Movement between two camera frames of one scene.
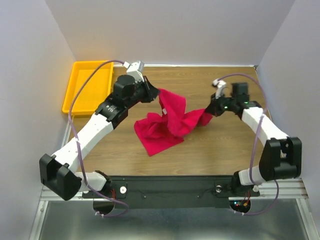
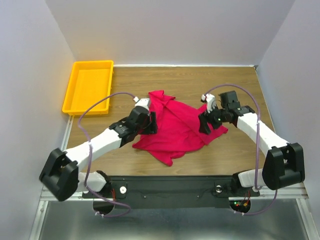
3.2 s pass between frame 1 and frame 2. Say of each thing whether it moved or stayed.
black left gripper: moved
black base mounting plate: stayed
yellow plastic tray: stayed
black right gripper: moved
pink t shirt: moved
